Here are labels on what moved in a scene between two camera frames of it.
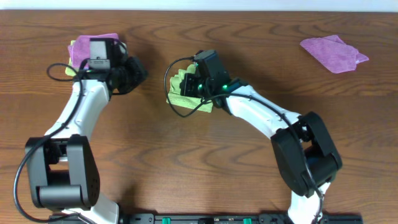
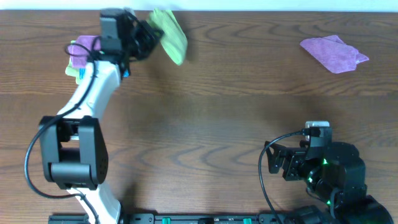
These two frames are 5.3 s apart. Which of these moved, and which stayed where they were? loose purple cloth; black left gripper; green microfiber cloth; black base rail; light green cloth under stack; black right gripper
Moved: black right gripper; black left gripper; green microfiber cloth
Stayed: loose purple cloth; black base rail; light green cloth under stack
